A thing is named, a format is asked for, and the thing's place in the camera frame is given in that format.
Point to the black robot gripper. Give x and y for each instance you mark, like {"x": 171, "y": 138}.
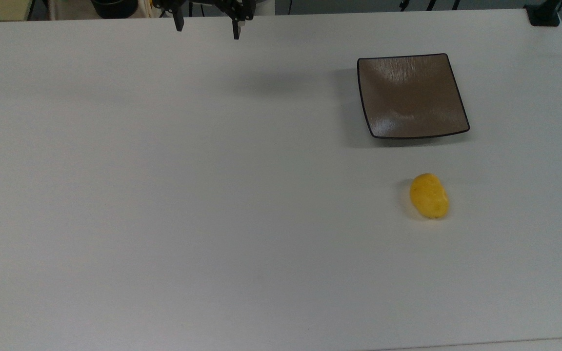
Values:
{"x": 203, "y": 5}

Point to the black table clamp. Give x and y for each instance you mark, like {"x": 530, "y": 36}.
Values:
{"x": 543, "y": 13}

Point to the black round bucket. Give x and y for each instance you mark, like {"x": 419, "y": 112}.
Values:
{"x": 114, "y": 7}

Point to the cream fabric bundle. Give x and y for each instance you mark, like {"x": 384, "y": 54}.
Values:
{"x": 147, "y": 8}

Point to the yellow potato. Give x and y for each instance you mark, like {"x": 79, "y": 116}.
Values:
{"x": 429, "y": 196}

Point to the brown square ceramic plate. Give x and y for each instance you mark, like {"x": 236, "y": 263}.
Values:
{"x": 410, "y": 97}

